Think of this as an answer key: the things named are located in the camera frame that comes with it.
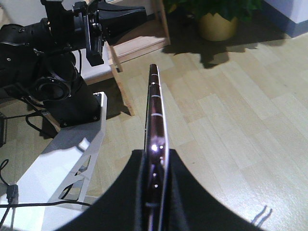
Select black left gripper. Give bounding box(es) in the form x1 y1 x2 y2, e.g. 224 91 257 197
41 0 146 66

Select black foldable phone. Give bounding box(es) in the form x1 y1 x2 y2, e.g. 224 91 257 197
143 64 169 231

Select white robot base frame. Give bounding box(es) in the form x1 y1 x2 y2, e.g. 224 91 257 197
1 92 107 231

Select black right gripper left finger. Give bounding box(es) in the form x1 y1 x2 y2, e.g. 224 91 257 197
58 150 145 231

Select potted green plant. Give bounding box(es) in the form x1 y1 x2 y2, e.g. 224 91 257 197
163 0 261 41

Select black usb cable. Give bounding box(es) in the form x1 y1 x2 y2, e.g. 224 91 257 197
0 158 92 228

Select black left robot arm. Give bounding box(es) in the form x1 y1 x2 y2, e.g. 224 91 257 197
0 0 147 127

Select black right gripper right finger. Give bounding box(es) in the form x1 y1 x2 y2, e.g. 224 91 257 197
166 149 261 231

